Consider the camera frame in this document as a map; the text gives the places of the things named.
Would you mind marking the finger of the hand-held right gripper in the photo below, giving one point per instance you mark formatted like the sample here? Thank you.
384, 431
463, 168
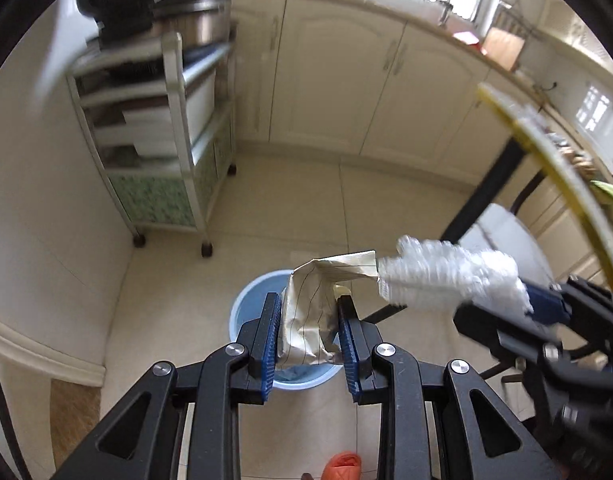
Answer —
546, 305
506, 337

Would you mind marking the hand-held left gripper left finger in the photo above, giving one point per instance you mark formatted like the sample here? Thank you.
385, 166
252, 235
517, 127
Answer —
271, 340

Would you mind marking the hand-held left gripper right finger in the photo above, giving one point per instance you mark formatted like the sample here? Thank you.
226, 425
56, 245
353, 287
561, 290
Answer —
347, 345

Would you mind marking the brown paper bag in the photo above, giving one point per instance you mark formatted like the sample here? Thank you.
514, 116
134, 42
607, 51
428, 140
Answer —
306, 310

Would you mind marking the blue plastic bucket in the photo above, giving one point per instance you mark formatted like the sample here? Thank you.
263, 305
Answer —
251, 292

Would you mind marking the clear plastic wrapper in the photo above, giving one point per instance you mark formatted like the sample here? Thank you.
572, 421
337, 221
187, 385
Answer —
436, 270

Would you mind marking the white chair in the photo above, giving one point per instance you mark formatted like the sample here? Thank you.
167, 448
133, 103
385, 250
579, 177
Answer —
511, 240

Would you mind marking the orange slipper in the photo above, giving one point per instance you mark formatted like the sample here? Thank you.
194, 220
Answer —
341, 467

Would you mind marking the round marble table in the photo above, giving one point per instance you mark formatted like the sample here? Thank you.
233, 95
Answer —
481, 192

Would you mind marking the white kitchen cart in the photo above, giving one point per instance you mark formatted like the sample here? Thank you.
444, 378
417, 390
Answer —
186, 110

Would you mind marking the wooden cutting board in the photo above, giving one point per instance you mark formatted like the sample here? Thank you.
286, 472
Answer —
503, 47

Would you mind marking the cream kitchen cabinets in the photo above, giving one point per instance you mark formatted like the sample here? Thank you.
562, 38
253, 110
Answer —
326, 70

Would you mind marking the red basin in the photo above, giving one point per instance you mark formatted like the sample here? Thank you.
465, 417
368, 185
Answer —
466, 37

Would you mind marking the kitchen faucet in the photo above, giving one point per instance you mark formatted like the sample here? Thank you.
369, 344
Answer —
445, 12

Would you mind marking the stainless steel rice cooker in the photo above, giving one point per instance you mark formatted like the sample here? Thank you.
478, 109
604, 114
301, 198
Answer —
196, 20

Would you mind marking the black kitchen appliance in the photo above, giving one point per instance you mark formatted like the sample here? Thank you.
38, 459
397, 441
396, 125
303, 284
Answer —
121, 0

